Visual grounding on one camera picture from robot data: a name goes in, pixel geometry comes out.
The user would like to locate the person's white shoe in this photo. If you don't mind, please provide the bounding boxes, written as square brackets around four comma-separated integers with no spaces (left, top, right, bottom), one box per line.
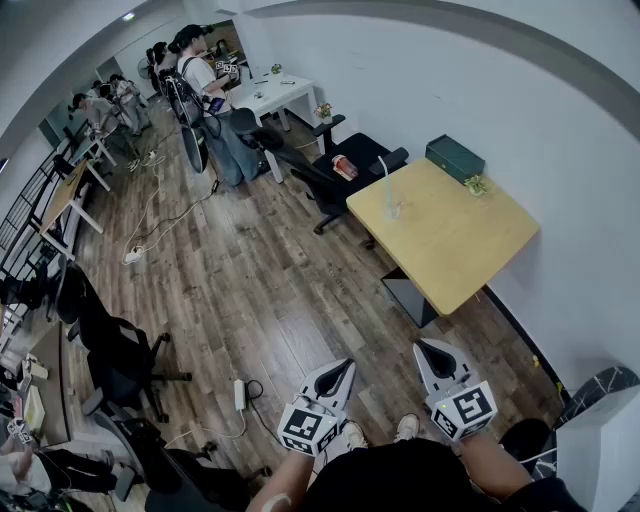
[393,413,421,444]
[341,421,369,451]

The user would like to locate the person's left forearm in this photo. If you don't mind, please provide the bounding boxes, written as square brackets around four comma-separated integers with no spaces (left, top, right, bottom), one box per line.
[243,446,322,512]

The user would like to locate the pale green straw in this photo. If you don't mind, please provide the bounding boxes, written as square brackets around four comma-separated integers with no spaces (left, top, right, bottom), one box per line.
[376,155,394,217]

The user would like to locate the person's black clothing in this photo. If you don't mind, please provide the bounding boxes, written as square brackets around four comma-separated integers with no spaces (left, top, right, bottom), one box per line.
[298,418,589,512]

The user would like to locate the black office chair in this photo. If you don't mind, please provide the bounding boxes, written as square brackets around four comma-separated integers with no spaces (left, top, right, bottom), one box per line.
[228,106,347,166]
[289,131,410,237]
[53,263,194,425]
[81,388,275,512]

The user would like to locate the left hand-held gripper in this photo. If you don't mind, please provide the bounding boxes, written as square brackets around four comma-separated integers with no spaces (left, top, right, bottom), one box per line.
[277,358,357,457]

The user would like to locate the brown wooden desk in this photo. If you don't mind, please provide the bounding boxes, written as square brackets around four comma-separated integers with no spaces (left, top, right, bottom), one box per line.
[28,319,72,447]

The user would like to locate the black marble-pattern panel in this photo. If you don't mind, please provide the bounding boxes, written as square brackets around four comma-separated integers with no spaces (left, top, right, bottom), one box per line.
[553,365,640,432]

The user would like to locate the white cabinet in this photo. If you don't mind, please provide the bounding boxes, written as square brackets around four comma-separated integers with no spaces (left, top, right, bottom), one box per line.
[554,393,640,512]

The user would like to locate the person's right forearm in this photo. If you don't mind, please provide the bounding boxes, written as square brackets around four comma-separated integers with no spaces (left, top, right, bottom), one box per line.
[457,433,535,502]

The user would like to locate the pink drink bottle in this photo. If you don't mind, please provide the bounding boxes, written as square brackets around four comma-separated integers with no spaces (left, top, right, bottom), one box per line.
[331,154,361,181]

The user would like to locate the dark green box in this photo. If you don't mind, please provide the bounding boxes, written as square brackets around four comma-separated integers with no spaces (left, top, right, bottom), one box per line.
[425,133,487,184]

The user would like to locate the black round stool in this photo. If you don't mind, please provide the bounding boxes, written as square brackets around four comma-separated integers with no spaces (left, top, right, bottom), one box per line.
[499,418,552,457]

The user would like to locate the wooden desk with white legs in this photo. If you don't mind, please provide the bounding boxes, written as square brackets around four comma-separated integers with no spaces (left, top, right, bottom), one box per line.
[38,158,107,262]

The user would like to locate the person's left white shoe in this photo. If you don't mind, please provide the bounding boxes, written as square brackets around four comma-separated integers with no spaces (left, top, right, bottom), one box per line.
[341,421,369,451]

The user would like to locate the black metal rack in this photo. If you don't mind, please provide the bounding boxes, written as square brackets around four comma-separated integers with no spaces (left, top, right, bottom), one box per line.
[0,148,67,281]

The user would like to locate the person's right white shoe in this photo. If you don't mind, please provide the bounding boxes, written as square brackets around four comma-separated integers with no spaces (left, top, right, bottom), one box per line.
[393,413,421,444]

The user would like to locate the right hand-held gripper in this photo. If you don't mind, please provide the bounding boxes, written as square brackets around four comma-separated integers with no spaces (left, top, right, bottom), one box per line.
[412,338,497,444]

